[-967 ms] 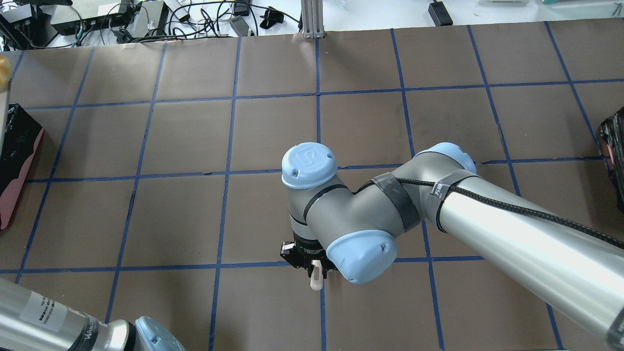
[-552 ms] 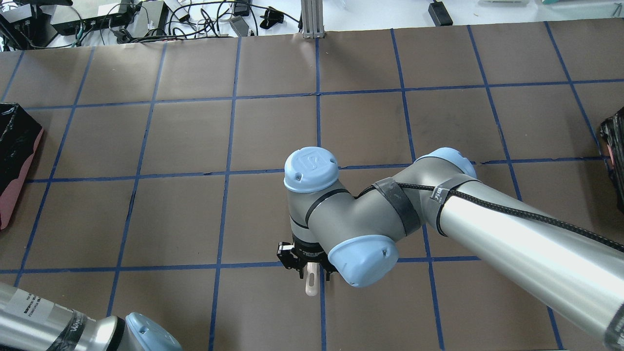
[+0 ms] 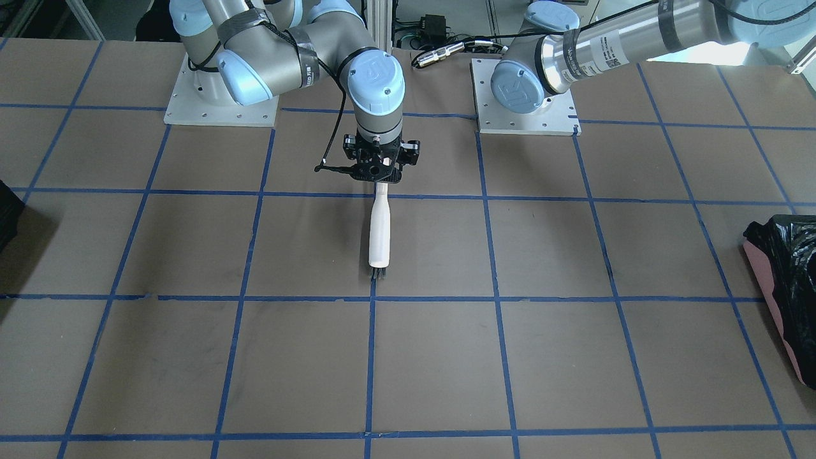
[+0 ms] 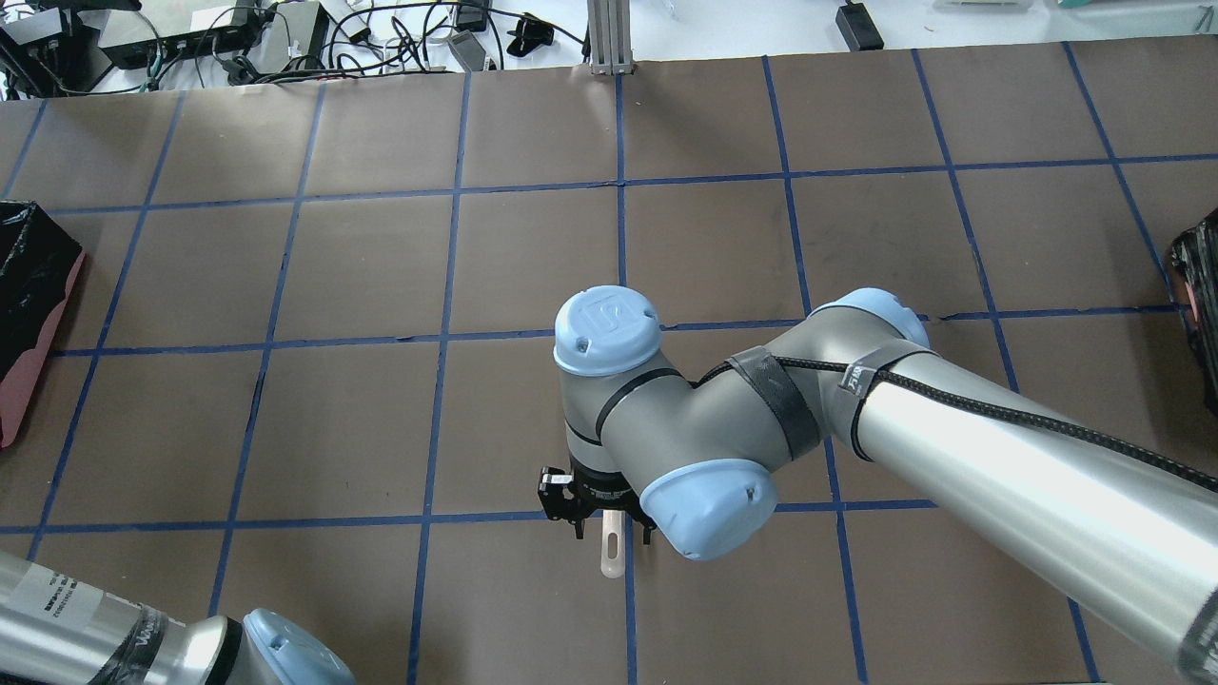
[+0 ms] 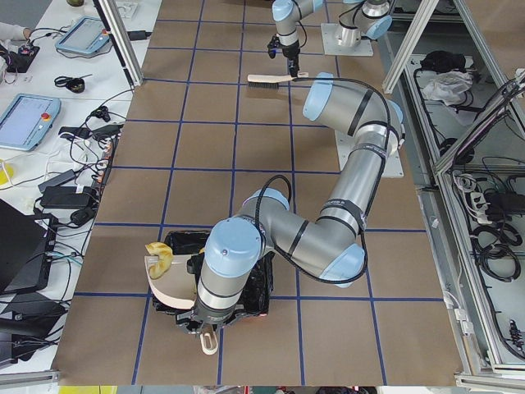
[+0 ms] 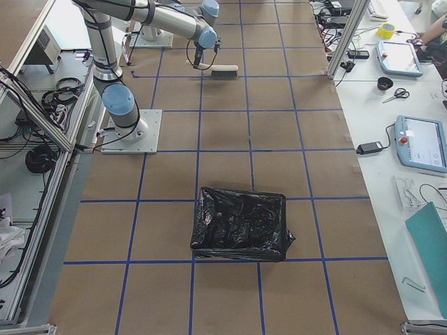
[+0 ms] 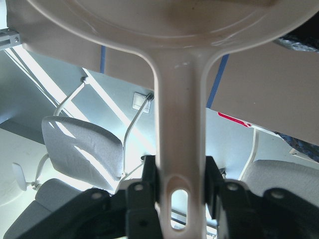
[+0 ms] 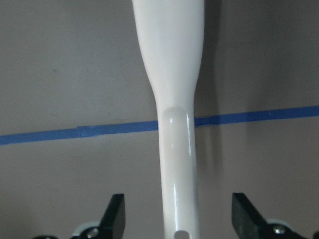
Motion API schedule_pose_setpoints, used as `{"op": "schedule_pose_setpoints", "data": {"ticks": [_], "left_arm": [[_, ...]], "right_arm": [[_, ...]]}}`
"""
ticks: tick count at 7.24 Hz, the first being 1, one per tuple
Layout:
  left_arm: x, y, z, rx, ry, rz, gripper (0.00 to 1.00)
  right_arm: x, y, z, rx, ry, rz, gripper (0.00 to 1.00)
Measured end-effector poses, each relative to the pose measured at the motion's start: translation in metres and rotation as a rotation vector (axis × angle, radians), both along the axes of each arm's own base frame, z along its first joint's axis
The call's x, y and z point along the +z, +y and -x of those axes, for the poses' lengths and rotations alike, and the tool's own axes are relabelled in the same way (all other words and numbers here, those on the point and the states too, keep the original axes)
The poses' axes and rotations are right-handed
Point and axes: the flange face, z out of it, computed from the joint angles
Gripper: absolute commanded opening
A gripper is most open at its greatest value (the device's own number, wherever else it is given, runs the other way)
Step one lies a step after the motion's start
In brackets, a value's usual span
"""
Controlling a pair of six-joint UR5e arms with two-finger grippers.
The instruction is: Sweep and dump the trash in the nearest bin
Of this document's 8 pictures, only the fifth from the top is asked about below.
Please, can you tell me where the black power brick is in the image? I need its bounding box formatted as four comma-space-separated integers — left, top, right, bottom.
40, 186, 98, 209

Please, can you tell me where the white plastic dustpan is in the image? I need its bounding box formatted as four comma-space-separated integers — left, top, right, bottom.
143, 253, 218, 356

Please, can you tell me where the black cloth bundle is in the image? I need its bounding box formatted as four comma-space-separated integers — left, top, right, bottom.
420, 50, 466, 73

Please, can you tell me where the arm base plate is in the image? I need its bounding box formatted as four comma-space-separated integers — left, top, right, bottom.
321, 23, 373, 57

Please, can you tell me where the blue teach pendant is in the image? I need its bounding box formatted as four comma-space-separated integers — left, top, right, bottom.
55, 16, 110, 57
1, 94, 62, 151

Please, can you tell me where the white hand brush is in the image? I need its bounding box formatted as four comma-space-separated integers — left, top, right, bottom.
247, 72, 309, 89

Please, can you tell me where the blue teach pendant lower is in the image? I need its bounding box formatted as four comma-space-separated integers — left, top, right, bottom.
1, 94, 62, 151

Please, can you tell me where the pink bin with black bag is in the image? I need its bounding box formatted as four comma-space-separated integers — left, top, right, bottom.
153, 231, 275, 318

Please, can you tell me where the aluminium frame post left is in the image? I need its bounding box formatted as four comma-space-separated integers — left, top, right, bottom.
93, 0, 144, 88

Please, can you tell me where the black laptop computer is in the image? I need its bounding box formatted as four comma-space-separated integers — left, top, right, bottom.
1, 201, 57, 295

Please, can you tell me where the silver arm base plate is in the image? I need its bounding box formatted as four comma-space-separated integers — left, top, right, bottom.
334, 126, 405, 179

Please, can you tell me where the blue teach pendant upper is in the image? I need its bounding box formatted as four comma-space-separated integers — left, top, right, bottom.
55, 16, 110, 57

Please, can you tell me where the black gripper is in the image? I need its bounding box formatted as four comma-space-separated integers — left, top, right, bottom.
267, 34, 300, 76
175, 306, 246, 335

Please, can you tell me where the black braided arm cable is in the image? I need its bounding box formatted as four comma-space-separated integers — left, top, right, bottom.
252, 76, 393, 288

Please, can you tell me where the twisted croissant pastry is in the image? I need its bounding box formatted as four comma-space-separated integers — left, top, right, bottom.
145, 241, 174, 279

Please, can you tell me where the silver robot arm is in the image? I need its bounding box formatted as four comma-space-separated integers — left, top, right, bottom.
175, 72, 404, 335
267, 0, 392, 77

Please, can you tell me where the white crumpled cloth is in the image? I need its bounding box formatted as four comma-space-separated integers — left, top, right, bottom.
422, 71, 473, 106

